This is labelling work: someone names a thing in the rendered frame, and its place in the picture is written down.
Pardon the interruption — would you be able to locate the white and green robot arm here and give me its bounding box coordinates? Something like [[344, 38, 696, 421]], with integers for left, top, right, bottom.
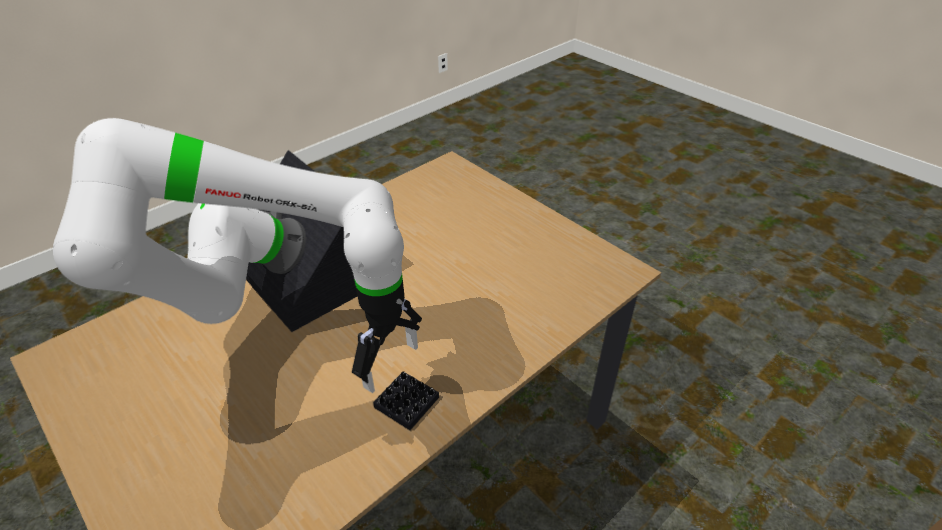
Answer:
[[53, 118, 405, 324]]

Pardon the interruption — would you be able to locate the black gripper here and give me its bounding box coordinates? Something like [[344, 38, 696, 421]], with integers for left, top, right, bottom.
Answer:
[[352, 299, 422, 393]]

